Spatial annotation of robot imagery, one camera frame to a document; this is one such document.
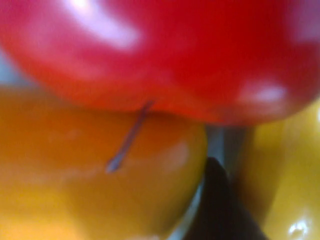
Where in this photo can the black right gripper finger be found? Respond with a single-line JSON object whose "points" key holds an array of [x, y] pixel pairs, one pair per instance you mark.
{"points": [[220, 205]]}

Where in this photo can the yellow banana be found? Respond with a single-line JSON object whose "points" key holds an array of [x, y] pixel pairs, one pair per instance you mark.
{"points": [[287, 175]]}

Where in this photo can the white round plate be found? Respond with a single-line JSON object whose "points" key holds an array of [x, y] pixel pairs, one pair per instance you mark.
{"points": [[216, 142]]}

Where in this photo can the orange yellow mango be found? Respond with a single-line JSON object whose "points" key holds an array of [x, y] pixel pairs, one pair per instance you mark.
{"points": [[87, 175]]}

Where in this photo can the red apple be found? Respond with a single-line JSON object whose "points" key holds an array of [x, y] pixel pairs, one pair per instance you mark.
{"points": [[175, 50]]}

